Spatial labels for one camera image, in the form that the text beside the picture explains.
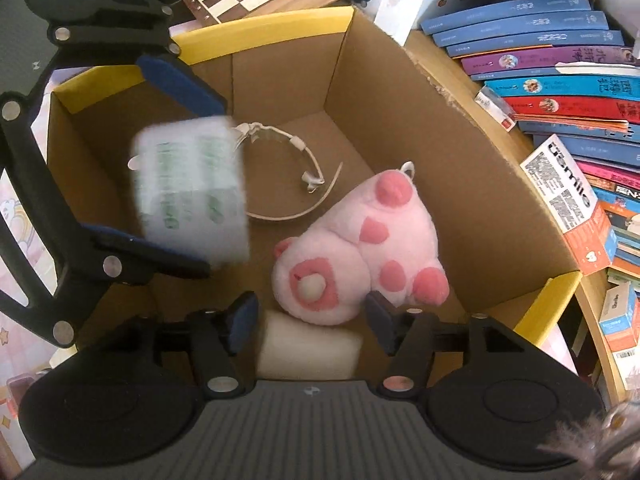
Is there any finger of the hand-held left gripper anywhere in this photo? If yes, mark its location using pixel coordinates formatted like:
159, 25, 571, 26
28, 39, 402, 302
22, 0, 229, 119
0, 90, 213, 348

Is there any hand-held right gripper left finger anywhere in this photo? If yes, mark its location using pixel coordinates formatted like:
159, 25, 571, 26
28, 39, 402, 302
107, 290, 261, 398

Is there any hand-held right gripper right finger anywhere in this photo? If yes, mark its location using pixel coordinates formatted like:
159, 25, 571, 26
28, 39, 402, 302
364, 291, 532, 401

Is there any white rectangular block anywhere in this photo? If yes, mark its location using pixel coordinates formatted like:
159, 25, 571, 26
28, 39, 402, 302
256, 309, 364, 381

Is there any clear printed tape roll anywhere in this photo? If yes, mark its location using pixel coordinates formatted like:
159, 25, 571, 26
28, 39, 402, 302
131, 115, 251, 266

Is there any pink pig plush toy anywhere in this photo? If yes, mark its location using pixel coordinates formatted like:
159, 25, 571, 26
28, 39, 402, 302
271, 169, 451, 328

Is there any white wristwatch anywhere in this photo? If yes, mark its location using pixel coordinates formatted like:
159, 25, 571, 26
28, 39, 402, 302
232, 121, 346, 222

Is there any yellow cardboard box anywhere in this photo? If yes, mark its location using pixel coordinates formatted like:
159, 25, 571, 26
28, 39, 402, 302
47, 6, 584, 382

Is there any orange and white carton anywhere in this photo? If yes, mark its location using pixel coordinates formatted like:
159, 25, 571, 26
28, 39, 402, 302
520, 132, 619, 276

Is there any blue and white small carton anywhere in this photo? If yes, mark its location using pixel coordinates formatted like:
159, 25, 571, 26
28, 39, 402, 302
597, 282, 640, 392

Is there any small white and red packet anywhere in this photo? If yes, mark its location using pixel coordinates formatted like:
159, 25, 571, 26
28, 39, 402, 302
474, 85, 519, 133

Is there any grey fluffy cloth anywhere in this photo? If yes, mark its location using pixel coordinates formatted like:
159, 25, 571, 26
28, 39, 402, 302
539, 400, 640, 480

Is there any row of colourful books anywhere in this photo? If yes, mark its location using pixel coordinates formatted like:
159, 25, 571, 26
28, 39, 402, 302
419, 0, 640, 287

